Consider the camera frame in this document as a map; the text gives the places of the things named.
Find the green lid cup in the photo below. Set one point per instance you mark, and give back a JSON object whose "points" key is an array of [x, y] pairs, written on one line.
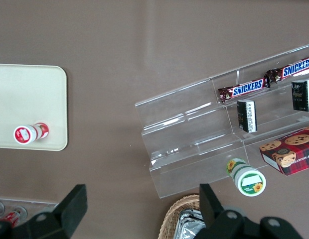
{"points": [[249, 183]]}

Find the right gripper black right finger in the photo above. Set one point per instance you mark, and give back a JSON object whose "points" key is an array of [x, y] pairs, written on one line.
{"points": [[219, 221]]}

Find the Snickers chocolate bar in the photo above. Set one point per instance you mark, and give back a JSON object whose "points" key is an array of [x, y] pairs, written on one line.
{"points": [[246, 88], [294, 69]]}

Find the oval light wicker basket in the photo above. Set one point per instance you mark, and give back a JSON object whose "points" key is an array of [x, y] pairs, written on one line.
{"points": [[179, 206]]}

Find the beige plastic tray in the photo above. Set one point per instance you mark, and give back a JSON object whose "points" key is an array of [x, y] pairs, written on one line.
{"points": [[32, 99]]}

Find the aluminium foil tray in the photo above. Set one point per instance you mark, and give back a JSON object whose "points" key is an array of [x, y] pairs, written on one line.
{"points": [[189, 224]]}

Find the red lid yoghurt cup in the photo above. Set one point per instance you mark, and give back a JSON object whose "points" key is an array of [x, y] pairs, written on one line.
{"points": [[27, 133]]}

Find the red tartan cookie box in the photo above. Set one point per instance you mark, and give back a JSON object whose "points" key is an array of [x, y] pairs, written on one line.
{"points": [[294, 152]]}

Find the small black box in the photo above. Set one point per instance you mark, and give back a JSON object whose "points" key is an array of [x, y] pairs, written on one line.
{"points": [[247, 115], [302, 95]]}

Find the clear acrylic stepped shelf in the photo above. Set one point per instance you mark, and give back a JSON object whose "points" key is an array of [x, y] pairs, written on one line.
{"points": [[189, 139], [276, 119]]}

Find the clear acrylic bottle rack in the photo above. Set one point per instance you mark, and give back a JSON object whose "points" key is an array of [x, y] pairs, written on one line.
{"points": [[32, 203]]}

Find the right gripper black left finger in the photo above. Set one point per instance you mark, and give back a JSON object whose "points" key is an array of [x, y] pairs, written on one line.
{"points": [[67, 214]]}

